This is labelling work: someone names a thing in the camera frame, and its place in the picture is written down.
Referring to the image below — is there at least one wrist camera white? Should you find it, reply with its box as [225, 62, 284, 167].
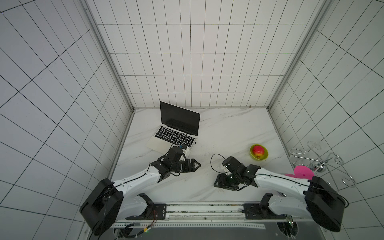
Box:
[179, 144, 191, 157]
[221, 165, 232, 176]

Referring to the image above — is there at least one green bowl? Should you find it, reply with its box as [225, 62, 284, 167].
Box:
[250, 144, 269, 161]

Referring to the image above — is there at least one red apple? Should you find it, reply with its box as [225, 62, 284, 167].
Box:
[252, 145, 265, 159]

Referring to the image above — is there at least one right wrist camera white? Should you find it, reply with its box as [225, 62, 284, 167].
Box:
[221, 165, 232, 176]

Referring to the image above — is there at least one silver laptop black screen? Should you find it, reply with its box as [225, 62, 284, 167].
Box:
[146, 102, 201, 155]

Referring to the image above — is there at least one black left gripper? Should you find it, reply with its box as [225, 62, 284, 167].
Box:
[171, 159, 200, 174]

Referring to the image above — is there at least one right camera black cable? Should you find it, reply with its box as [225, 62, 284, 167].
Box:
[209, 153, 227, 174]

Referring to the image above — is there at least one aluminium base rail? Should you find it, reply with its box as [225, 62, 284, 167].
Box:
[85, 201, 326, 230]

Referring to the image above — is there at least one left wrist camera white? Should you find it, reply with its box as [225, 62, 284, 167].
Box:
[179, 144, 191, 157]

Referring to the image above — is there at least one chrome wire cup rack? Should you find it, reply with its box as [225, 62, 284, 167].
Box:
[289, 141, 357, 192]

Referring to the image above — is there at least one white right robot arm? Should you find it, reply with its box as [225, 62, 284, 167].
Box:
[214, 157, 349, 232]

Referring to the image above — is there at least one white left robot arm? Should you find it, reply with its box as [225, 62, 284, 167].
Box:
[80, 146, 201, 236]

